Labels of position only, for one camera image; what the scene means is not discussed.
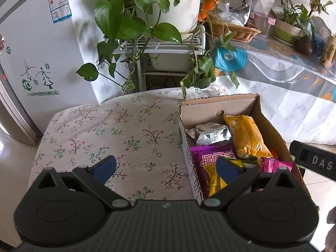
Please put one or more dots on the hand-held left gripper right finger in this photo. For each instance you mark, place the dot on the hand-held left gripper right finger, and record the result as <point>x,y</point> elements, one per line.
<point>228,168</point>

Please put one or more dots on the blue ribbon spool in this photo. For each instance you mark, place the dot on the blue ribbon spool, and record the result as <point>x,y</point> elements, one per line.
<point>233,57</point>

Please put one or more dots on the brown clay teapot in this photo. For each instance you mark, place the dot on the brown clay teapot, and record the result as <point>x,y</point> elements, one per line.
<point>304,46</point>

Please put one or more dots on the round white flower pot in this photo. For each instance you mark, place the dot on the round white flower pot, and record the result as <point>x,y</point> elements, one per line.
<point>183,10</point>

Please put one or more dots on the blue patterned container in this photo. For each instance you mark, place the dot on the blue patterned container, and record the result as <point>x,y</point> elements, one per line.
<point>320,42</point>

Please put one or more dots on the small yellow snack packet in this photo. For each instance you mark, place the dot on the small yellow snack packet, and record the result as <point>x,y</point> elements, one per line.
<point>214,181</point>

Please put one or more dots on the brown cardboard box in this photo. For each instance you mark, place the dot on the brown cardboard box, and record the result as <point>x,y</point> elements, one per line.
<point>207,110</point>

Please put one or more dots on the clear plastic bag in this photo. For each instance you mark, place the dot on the clear plastic bag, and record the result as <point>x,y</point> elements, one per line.
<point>232,18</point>

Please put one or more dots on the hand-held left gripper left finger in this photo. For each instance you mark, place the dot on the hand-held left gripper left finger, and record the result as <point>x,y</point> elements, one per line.
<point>105,168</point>

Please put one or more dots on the plant in green striped pot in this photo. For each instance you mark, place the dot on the plant in green striped pot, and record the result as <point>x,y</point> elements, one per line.
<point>286,32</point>

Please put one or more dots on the green snack packet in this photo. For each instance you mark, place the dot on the green snack packet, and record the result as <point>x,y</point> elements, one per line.
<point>249,162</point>

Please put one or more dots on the orange plastic cup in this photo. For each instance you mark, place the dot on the orange plastic cup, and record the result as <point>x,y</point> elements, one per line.
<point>207,8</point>

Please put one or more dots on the white fridge with green print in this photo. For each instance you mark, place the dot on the white fridge with green print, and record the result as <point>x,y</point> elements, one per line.
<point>39,44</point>

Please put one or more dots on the pink translucent box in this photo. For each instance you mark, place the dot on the pink translucent box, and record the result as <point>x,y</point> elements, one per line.
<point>262,25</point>

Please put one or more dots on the green pothos plant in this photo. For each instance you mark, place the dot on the green pothos plant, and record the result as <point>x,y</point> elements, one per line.
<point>110,13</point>

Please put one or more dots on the purple snack packet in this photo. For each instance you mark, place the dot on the purple snack packet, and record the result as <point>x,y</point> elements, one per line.
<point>207,157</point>

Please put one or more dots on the orange red snack packet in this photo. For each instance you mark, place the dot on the orange red snack packet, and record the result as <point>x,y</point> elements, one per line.
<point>274,155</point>

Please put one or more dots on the marble print table cover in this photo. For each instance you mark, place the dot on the marble print table cover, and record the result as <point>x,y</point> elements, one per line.
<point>275,97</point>

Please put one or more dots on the magenta snack packet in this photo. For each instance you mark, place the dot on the magenta snack packet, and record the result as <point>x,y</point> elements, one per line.
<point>267,165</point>

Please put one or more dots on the yellow chip packet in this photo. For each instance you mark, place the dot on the yellow chip packet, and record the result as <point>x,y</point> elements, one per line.
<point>246,136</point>

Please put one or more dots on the yellow bottle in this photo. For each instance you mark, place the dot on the yellow bottle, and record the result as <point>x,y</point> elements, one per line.
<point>329,50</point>

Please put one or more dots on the silver foil snack packet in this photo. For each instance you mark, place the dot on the silver foil snack packet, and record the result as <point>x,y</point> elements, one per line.
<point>212,135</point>

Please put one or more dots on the wicker basket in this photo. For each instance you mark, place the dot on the wicker basket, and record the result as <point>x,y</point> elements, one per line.
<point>236,32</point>

